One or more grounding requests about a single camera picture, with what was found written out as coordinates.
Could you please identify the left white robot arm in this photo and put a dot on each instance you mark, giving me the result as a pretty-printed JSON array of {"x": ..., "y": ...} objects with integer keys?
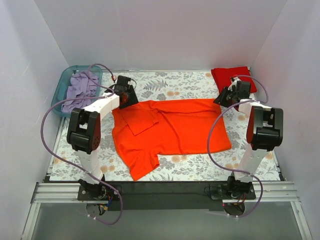
[{"x": 84, "y": 129}]

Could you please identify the orange t shirt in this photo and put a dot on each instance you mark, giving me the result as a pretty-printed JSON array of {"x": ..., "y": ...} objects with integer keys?
[{"x": 150, "y": 128}]

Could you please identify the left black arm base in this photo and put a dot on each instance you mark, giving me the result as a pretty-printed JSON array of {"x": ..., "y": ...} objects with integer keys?
[{"x": 95, "y": 192}]

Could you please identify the crumpled lavender t shirt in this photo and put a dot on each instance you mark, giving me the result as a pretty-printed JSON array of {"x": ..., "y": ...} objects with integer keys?
[{"x": 83, "y": 84}]

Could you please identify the floral patterned table mat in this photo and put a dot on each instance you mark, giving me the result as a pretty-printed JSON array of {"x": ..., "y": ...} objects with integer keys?
[{"x": 160, "y": 86}]

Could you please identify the aluminium rail frame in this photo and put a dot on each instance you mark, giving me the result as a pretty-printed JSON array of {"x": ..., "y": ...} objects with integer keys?
[{"x": 166, "y": 211}]

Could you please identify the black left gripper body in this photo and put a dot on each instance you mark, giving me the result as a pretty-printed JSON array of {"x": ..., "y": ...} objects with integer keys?
[{"x": 130, "y": 97}]

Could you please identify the folded red t shirt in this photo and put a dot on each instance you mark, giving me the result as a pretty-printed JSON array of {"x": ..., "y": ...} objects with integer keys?
[{"x": 222, "y": 76}]

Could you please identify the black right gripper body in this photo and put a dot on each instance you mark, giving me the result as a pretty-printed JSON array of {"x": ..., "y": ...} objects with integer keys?
[{"x": 223, "y": 97}]

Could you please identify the teal plastic bin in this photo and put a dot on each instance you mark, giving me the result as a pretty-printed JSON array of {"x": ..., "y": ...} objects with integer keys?
[{"x": 65, "y": 81}]

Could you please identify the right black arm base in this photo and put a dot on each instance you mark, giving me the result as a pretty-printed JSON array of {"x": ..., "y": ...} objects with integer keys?
[{"x": 230, "y": 190}]

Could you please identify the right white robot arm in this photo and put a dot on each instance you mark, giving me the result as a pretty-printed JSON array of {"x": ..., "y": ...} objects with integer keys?
[{"x": 264, "y": 130}]

